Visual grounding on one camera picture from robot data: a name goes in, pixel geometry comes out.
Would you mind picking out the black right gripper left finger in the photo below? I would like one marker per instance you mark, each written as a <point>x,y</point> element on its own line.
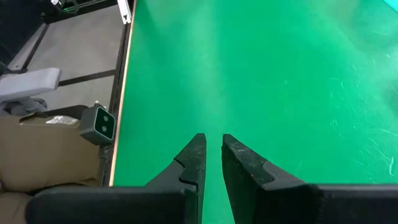
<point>186,186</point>

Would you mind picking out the grey mounted depth camera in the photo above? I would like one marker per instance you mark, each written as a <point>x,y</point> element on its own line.
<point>99,124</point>

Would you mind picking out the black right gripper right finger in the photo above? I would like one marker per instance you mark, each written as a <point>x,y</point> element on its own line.
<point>248,186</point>

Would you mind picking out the brown cardboard box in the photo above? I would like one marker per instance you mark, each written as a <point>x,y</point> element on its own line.
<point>46,155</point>

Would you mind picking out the black table frame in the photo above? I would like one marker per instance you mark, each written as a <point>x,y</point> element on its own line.
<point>116,77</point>

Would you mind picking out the teal plastic bin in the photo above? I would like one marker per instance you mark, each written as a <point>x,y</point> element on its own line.
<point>392,3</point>

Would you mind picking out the white metal bracket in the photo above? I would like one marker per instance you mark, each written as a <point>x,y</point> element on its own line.
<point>125,12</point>

